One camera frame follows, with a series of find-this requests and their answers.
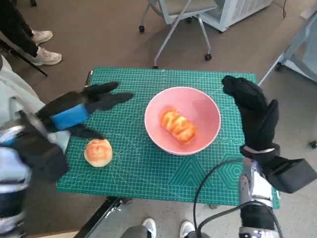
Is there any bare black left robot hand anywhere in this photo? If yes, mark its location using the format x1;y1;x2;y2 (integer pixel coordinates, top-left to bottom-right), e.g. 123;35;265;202
37;81;136;141

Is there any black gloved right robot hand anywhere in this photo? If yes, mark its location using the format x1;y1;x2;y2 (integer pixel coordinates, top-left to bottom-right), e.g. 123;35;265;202
221;75;279;152

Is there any round toy bread bun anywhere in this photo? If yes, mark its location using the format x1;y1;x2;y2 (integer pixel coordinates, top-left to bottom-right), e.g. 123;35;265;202
84;138;114;169

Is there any twisted orange toy bread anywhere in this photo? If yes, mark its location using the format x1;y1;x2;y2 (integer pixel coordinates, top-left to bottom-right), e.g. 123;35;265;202
159;108;199;146

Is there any pink bowl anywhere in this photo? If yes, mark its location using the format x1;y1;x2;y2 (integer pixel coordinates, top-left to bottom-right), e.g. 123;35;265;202
144;86;222;156

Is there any black stand bar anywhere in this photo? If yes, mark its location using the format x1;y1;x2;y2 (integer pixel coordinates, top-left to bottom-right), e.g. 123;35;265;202
0;32;48;77

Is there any person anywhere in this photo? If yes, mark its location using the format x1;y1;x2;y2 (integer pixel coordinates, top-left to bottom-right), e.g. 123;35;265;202
0;0;62;66
0;56;45;129

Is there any light blue metal chair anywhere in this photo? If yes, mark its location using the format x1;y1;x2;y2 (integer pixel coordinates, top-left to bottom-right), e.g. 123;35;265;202
257;12;317;86

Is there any green cutting mat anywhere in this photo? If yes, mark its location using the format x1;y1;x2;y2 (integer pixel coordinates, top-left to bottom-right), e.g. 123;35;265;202
56;66;282;209

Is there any white perforated cabinet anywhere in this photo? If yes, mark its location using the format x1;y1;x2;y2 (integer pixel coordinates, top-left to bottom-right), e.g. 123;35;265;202
200;0;272;32

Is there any grey office chair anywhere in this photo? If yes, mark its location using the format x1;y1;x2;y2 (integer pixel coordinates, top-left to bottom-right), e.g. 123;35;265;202
138;0;225;69

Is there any dark grey leg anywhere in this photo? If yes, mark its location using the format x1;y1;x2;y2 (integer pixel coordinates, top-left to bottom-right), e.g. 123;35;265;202
184;230;207;238
121;225;149;238

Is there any white shoe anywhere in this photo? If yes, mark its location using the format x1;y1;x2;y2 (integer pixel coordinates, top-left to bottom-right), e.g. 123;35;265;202
141;218;157;238
179;220;195;238

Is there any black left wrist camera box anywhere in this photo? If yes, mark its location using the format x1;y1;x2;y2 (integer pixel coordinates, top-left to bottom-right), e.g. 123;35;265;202
11;111;69;184

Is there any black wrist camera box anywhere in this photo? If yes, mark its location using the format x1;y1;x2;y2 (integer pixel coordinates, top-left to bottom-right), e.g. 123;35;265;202
11;111;69;184
264;157;317;194

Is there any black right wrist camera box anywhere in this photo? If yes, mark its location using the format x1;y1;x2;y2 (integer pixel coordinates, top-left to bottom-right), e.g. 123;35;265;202
264;157;317;194

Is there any thin black floor cable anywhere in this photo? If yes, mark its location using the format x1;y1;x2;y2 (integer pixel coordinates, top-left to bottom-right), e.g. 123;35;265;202
271;0;287;18

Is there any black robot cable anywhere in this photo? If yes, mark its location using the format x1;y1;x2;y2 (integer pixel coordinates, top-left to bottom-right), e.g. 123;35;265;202
193;158;245;238

